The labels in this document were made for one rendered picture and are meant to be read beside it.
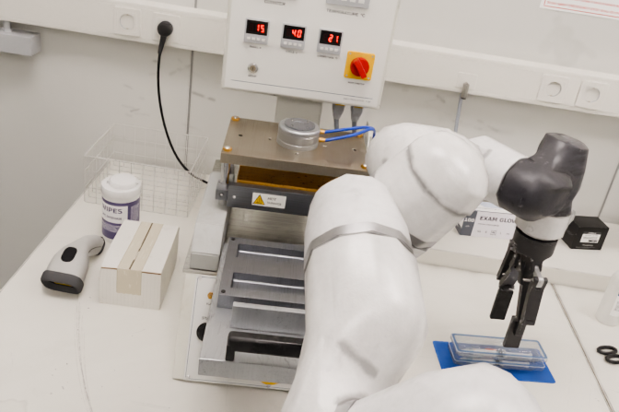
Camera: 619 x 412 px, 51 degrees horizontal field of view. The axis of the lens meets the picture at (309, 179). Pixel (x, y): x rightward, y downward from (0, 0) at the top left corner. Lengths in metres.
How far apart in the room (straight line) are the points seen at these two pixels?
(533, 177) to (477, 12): 0.75
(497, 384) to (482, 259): 1.17
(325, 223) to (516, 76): 1.18
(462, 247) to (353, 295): 1.10
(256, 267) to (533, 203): 0.45
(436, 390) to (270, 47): 0.93
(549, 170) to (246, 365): 0.56
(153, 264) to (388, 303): 0.82
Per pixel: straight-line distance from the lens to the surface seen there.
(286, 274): 1.04
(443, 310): 1.48
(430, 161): 0.69
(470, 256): 1.62
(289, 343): 0.89
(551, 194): 1.08
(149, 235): 1.41
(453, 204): 0.70
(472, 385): 0.47
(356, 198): 0.63
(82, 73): 1.89
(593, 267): 1.75
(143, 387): 1.19
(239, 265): 1.05
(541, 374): 1.41
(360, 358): 0.56
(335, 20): 1.29
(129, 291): 1.33
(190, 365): 1.18
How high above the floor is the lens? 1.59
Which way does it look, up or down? 26 degrees down
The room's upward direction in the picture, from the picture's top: 9 degrees clockwise
